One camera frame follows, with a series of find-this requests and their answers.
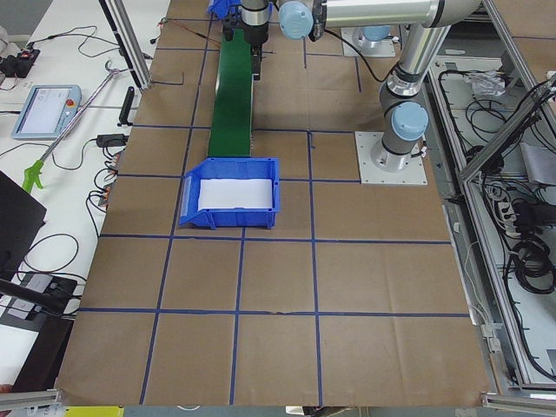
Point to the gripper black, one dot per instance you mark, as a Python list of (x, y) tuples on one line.
[(254, 36)]

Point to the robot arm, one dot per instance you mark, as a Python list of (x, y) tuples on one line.
[(371, 36), (430, 22)]

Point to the blue bin on right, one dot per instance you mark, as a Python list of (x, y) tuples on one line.
[(221, 7)]

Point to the blue bin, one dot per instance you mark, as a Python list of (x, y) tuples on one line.
[(221, 7), (242, 168)]

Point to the green conveyor belt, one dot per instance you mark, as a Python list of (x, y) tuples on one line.
[(230, 134)]

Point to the blue bin on left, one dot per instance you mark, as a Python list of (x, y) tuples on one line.
[(242, 168)]

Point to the white foam pad left bin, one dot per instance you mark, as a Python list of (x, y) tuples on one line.
[(236, 194)]

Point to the black power adapter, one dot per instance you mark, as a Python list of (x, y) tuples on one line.
[(111, 140)]

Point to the teach pendant tablet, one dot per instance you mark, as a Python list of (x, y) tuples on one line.
[(47, 111)]

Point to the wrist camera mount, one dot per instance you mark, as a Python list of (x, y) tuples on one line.
[(231, 21)]

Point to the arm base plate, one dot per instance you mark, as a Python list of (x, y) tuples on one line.
[(385, 49), (378, 167)]

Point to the aluminium frame post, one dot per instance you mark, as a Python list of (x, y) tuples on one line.
[(118, 20)]

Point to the black handle bar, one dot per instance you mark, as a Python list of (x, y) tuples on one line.
[(123, 119)]

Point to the green handled reacher grabber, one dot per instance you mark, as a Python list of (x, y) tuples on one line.
[(32, 173)]

